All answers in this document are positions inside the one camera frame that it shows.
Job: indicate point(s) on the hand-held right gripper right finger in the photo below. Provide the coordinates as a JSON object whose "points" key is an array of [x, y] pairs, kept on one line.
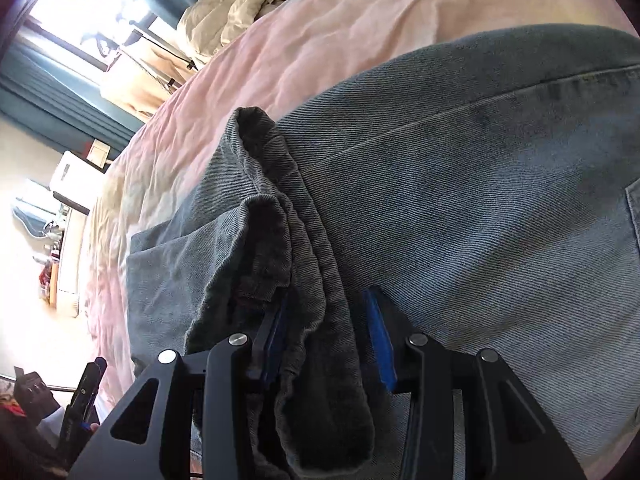
{"points": [[380, 340]]}

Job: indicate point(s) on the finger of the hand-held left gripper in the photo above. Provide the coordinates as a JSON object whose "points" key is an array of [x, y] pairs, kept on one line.
{"points": [[90, 382]]}

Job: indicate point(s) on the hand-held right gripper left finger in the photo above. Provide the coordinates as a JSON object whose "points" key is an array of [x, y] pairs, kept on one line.
{"points": [[270, 355]]}

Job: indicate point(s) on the blue denim jeans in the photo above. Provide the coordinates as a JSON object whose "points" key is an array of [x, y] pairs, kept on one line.
{"points": [[450, 185]]}

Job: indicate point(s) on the person's left forearm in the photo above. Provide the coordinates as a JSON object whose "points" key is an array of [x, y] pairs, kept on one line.
{"points": [[27, 442]]}

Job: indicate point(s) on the clothes rack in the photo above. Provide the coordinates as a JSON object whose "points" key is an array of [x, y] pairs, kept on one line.
{"points": [[102, 42]]}

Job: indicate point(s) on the pile of beige clothes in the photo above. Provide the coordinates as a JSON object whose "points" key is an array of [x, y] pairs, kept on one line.
{"points": [[220, 10]]}

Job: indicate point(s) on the white desk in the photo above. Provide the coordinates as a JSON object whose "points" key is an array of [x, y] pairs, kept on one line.
{"points": [[70, 260]]}

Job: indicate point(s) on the white chair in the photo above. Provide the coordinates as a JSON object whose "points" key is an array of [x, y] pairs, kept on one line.
{"points": [[75, 180]]}

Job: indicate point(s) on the teal curtain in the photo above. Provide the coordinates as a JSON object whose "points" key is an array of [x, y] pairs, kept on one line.
{"points": [[50, 105]]}

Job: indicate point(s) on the pink and white blanket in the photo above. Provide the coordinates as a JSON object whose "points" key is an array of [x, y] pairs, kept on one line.
{"points": [[300, 50]]}

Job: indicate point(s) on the beige hanging garment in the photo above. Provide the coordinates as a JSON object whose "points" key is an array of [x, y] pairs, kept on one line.
{"points": [[135, 85]]}

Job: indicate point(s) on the wall switch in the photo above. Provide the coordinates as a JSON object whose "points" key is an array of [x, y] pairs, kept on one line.
{"points": [[100, 152]]}

